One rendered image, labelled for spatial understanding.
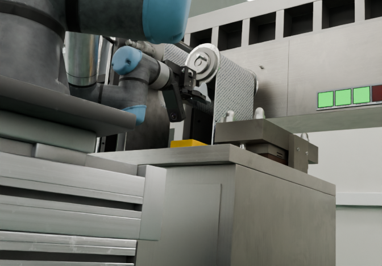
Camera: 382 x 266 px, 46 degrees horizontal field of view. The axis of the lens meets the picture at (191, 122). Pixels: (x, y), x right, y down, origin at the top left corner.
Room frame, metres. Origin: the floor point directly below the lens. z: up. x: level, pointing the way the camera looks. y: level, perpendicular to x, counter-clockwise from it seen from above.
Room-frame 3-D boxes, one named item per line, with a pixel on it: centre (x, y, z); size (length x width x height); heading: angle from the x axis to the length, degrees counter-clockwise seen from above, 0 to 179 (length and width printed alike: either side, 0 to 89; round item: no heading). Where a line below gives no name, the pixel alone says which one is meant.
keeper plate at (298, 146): (1.39, -0.34, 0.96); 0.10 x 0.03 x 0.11; 142
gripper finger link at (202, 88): (1.30, -0.03, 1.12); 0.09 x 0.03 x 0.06; 133
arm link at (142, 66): (1.11, 0.16, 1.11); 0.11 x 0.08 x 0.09; 142
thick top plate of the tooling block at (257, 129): (1.43, -0.26, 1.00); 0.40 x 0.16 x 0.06; 142
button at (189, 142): (1.13, 0.00, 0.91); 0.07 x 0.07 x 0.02; 52
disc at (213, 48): (1.42, -0.02, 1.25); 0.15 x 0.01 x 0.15; 52
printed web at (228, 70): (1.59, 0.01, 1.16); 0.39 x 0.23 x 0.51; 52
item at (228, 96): (1.47, -0.14, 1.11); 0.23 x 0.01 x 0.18; 142
